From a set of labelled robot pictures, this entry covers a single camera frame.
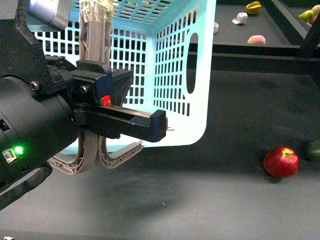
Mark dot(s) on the yellow star fruit right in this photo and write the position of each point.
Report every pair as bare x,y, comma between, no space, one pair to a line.
253,8

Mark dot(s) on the red apple on table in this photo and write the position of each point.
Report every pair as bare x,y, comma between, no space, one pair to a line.
281,162

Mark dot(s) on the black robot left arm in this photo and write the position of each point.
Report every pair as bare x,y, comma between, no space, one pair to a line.
47,102

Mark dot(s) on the light blue plastic basket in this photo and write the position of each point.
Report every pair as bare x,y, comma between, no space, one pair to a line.
168,44

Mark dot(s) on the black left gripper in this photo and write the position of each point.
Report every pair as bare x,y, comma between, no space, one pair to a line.
104,90

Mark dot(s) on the green avocado at edge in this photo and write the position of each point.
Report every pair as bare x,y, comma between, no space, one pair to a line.
313,151

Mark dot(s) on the pale peach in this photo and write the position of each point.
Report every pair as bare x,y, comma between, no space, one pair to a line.
257,39

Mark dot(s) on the green pear right shelf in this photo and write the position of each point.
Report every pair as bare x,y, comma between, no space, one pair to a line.
307,15

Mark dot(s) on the white foam net sleeve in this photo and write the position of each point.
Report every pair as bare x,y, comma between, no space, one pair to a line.
240,19

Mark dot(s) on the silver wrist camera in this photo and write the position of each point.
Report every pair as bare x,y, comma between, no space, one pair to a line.
48,15

